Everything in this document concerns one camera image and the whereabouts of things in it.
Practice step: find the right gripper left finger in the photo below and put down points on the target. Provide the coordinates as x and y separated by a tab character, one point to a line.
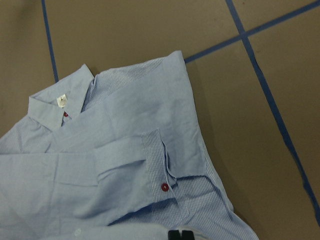
174	235

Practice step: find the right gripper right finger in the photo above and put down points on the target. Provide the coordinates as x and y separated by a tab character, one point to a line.
187	235

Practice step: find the light blue striped shirt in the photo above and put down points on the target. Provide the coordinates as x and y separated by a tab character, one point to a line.
117	155

